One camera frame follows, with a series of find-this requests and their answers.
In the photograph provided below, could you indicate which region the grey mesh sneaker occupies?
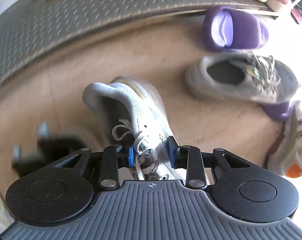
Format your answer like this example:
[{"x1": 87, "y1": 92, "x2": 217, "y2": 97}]
[{"x1": 185, "y1": 52, "x2": 299, "y2": 105}]

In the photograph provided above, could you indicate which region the grey white sneaker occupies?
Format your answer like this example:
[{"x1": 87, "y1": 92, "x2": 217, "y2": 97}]
[{"x1": 82, "y1": 76, "x2": 186, "y2": 181}]

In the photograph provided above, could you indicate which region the metal shoe rack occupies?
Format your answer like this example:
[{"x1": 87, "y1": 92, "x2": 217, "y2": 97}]
[{"x1": 0, "y1": 0, "x2": 270, "y2": 85}]

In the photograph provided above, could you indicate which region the purple slide sandal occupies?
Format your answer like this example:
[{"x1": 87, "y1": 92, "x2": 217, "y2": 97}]
[
  {"x1": 260, "y1": 100, "x2": 300, "y2": 121},
  {"x1": 203, "y1": 5, "x2": 269, "y2": 51}
]

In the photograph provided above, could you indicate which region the beige sneaker orange accent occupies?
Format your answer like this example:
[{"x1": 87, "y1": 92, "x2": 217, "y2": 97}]
[{"x1": 264, "y1": 101, "x2": 302, "y2": 178}]

